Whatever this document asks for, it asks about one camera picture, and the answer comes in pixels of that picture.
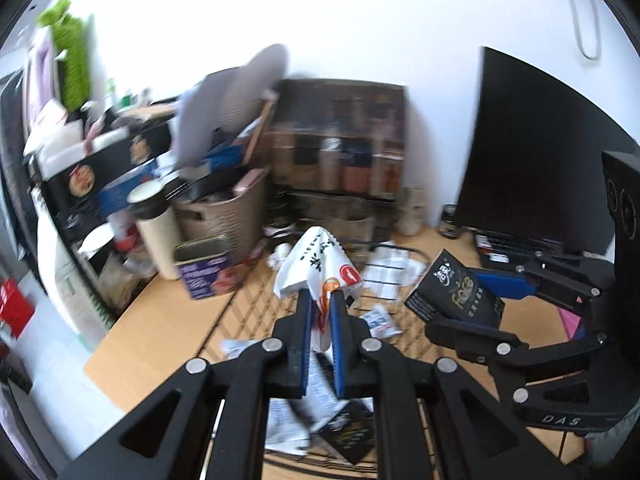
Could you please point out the white round fan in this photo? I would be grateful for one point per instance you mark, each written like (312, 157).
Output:
(223, 104)

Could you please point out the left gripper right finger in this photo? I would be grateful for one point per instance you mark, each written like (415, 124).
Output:
(404, 392)

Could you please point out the black Face pack far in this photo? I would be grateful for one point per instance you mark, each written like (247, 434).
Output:
(349, 435)

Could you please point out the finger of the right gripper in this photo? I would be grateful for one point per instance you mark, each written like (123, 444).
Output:
(573, 283)
(471, 342)

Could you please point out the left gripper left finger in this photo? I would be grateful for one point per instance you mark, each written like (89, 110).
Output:
(240, 390)

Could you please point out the blue metal tin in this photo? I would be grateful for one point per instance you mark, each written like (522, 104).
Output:
(207, 268)

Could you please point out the cream tumbler black lid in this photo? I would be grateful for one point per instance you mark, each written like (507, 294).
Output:
(156, 221)

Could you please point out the green plush toy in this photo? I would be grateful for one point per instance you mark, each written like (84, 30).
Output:
(69, 36)

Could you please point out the dark glass jar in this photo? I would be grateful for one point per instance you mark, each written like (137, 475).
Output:
(447, 227)

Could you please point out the brown desktop organizer shelf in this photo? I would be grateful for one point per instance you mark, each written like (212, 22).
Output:
(337, 152)

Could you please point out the crumpled white tissue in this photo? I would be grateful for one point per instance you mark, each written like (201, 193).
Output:
(389, 270)

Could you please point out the white blue snack packet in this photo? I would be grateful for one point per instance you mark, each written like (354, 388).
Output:
(380, 324)

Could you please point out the black Face tissue pack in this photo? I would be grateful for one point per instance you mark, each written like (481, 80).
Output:
(450, 290)

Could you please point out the black mechanical keyboard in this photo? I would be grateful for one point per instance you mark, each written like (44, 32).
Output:
(505, 252)

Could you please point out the beige woven storage basket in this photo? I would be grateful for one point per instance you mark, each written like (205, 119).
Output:
(239, 218)

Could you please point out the pink desk mat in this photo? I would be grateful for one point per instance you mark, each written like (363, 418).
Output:
(572, 324)

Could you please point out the small cream sack ornament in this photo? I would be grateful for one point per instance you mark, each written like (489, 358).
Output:
(411, 210)

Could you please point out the black computer monitor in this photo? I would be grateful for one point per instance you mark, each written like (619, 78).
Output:
(535, 169)

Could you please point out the white printed wipes pack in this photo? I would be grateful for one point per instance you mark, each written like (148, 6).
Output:
(290, 421)

